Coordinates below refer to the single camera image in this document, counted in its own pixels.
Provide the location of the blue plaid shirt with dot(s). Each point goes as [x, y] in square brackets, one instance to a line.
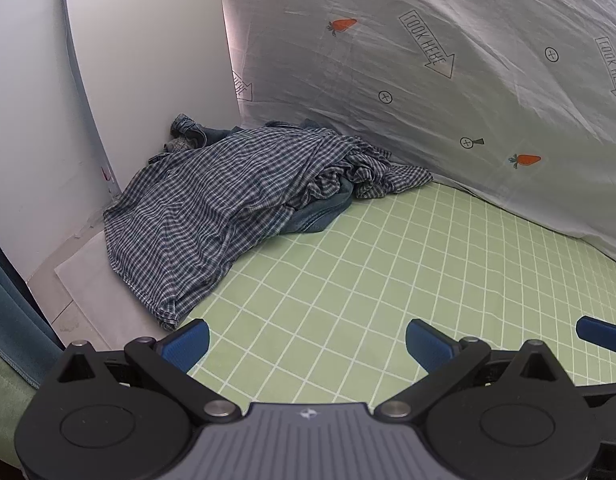
[213, 200]

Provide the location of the green grid mat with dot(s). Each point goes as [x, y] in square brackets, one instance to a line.
[363, 285]

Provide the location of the green plush cloth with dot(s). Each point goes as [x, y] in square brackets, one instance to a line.
[5, 400]

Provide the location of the blue denim garment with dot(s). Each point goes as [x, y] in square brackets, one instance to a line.
[193, 132]

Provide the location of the teal curtain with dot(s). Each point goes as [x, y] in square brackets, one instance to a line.
[18, 320]

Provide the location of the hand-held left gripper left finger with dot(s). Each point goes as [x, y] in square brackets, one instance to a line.
[188, 344]

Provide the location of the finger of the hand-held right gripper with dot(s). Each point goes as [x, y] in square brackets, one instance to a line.
[597, 331]
[610, 395]

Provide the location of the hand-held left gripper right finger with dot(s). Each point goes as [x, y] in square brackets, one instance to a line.
[427, 345]

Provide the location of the grey carrot-print quilt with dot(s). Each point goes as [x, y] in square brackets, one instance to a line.
[437, 110]

